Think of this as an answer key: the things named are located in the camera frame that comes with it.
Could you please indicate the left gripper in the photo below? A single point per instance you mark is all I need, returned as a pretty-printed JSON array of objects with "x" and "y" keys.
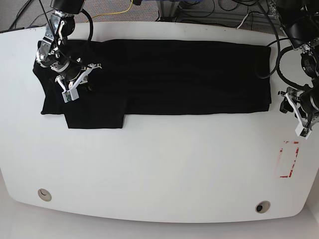
[{"x": 309, "y": 103}]

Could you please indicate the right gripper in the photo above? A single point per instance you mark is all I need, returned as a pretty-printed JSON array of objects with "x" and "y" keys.
[{"x": 71, "y": 72}]

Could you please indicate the black t-shirt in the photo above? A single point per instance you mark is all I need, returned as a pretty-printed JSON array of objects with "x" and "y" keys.
[{"x": 163, "y": 77}]

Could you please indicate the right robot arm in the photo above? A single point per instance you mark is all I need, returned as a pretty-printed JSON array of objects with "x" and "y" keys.
[{"x": 54, "y": 51}]

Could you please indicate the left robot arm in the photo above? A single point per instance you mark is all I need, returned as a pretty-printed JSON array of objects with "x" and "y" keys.
[{"x": 299, "y": 21}]

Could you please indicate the red tape rectangle marking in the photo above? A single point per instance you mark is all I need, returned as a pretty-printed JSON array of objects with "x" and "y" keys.
[{"x": 288, "y": 157}]

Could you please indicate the right table grommet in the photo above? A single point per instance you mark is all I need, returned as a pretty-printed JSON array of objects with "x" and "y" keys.
[{"x": 262, "y": 207}]

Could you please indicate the table grommet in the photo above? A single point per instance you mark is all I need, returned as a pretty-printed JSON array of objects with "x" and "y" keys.
[
  {"x": 44, "y": 195},
  {"x": 262, "y": 207}
]

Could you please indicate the left table grommet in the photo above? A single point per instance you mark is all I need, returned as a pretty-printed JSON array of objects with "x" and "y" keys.
[{"x": 44, "y": 195}]

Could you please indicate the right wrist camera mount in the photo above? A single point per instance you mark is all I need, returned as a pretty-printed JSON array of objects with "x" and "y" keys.
[{"x": 69, "y": 91}]

